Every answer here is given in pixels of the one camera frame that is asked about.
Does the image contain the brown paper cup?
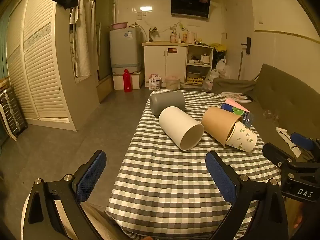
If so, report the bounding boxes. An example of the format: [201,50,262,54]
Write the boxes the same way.
[201,106,243,147]

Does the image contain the broom stick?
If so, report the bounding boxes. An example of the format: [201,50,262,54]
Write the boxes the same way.
[237,51,243,79]

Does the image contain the washing machine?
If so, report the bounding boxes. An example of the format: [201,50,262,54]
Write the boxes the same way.
[109,27,142,74]

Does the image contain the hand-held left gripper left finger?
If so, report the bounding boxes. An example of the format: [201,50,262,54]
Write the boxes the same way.
[21,150,107,240]

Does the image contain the white washer base box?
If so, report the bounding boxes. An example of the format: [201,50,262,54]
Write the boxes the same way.
[112,71,145,90]

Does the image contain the white cloth with black print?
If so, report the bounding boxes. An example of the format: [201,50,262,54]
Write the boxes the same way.
[276,127,302,158]

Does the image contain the grey cup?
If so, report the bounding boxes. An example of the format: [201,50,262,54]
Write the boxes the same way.
[149,91,186,117]

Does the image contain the black door handle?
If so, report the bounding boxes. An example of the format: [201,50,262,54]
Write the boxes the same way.
[241,37,251,55]

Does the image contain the clear plastic bag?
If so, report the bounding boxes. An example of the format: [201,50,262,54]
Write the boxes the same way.
[201,69,220,92]

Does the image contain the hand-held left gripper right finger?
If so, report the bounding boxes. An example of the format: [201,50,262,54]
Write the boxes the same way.
[205,151,289,240]

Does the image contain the white kitchen cabinet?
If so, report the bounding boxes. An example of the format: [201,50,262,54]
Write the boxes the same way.
[142,42,214,88]

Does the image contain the clear glasses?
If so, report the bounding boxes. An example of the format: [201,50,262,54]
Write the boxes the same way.
[262,109,279,123]

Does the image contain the grey sofa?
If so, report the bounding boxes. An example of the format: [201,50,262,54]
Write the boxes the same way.
[212,64,320,163]

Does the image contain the black range hood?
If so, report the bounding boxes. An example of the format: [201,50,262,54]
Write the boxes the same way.
[171,0,212,18]

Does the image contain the grey checkered tablecloth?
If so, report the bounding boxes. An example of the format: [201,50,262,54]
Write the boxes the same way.
[105,89,283,240]

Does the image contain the magazine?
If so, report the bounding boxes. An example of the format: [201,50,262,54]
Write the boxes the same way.
[220,92,253,103]

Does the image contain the pink paper sheet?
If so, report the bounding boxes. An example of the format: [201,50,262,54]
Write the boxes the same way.
[224,98,250,113]

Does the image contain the louvred wardrobe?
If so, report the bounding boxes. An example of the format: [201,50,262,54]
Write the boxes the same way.
[6,0,78,132]

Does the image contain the leaf print paper cup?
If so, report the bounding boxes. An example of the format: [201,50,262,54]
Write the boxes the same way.
[224,122,258,153]

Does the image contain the trash bin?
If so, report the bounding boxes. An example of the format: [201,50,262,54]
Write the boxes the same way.
[164,75,181,90]

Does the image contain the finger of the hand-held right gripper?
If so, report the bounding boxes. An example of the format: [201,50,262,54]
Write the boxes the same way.
[290,132,320,161]
[262,142,296,171]

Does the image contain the printed carton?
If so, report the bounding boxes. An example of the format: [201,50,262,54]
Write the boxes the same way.
[149,74,162,90]

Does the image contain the white plastic bag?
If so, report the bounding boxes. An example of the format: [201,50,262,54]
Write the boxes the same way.
[215,59,230,78]

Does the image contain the white hanging towel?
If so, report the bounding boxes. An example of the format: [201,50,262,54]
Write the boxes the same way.
[69,0,97,78]

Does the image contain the white door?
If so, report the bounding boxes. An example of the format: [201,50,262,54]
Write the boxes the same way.
[224,0,255,80]

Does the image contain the white cup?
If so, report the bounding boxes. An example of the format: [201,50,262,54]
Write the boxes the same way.
[158,106,205,151]

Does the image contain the dark suitcase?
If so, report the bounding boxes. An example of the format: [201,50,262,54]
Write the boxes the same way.
[0,88,28,138]

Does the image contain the red bottle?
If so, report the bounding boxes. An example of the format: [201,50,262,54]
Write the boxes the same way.
[123,69,133,93]

